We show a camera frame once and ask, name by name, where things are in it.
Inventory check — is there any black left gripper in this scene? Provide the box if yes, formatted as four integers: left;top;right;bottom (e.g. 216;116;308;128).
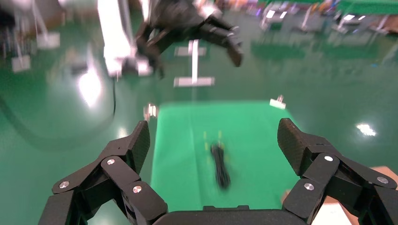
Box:
135;0;244;80

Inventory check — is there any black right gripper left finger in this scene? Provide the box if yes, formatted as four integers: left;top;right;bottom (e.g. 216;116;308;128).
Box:
38;120;169;225

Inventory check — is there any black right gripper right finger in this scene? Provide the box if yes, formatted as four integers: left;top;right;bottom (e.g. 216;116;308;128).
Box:
277;118;398;225

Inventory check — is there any black data cable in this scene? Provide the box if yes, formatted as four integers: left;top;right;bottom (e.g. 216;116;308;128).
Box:
210;142;231;190

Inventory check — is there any white printed paper sheet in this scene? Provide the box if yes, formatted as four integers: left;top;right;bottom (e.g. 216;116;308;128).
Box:
312;198;353;225

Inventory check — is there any green table cloth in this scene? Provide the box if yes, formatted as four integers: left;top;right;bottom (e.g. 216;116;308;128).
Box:
151;101;301;212

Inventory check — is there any silver metal binder clip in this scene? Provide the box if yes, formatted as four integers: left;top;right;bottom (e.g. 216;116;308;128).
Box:
269;94;287;110

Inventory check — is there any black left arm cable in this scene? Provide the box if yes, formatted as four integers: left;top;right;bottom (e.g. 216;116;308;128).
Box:
110;76;117;119

